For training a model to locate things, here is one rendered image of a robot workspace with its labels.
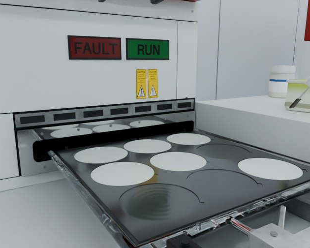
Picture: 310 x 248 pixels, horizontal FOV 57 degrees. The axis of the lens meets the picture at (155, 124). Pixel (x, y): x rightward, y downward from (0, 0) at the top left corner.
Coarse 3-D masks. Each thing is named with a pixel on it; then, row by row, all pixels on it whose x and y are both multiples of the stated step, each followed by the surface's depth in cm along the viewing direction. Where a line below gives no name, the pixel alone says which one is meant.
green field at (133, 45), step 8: (128, 40) 65; (136, 40) 66; (144, 40) 67; (128, 48) 65; (136, 48) 66; (144, 48) 67; (152, 48) 68; (160, 48) 69; (128, 56) 65; (136, 56) 66; (144, 56) 67; (152, 56) 69; (160, 56) 70
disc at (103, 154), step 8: (80, 152) 56; (88, 152) 56; (96, 152) 55; (104, 152) 55; (112, 152) 55; (120, 152) 55; (80, 160) 51; (88, 160) 51; (96, 160) 51; (104, 160) 51; (112, 160) 51
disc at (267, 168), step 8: (248, 160) 51; (256, 160) 51; (264, 160) 51; (272, 160) 51; (280, 160) 51; (240, 168) 47; (248, 168) 47; (256, 168) 47; (264, 168) 47; (272, 168) 47; (280, 168) 47; (288, 168) 47; (296, 168) 47; (256, 176) 44; (264, 176) 44; (272, 176) 44; (280, 176) 44; (288, 176) 44; (296, 176) 44
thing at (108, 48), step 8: (72, 40) 58; (80, 40) 59; (88, 40) 60; (96, 40) 61; (104, 40) 62; (112, 40) 63; (72, 48) 59; (80, 48) 59; (88, 48) 60; (96, 48) 61; (104, 48) 62; (112, 48) 63; (72, 56) 59; (80, 56) 60; (88, 56) 61; (96, 56) 61; (104, 56) 62; (112, 56) 63
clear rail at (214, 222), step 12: (288, 192) 38; (300, 192) 39; (252, 204) 35; (264, 204) 35; (276, 204) 36; (216, 216) 32; (228, 216) 32; (240, 216) 33; (192, 228) 30; (204, 228) 30; (216, 228) 31; (156, 240) 28
